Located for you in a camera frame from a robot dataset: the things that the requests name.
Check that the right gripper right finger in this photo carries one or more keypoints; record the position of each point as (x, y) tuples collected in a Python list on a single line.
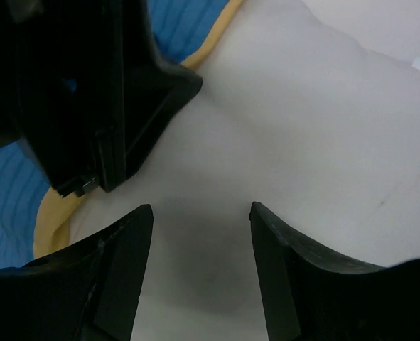
[(311, 292)]

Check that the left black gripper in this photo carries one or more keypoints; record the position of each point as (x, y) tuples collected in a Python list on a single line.
[(61, 92)]

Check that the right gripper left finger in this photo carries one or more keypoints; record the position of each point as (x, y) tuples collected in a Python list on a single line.
[(87, 291)]

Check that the yellow pillowcase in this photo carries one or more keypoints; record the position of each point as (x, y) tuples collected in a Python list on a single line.
[(34, 218)]

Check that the white pillow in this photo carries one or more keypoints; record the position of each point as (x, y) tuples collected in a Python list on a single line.
[(294, 114)]

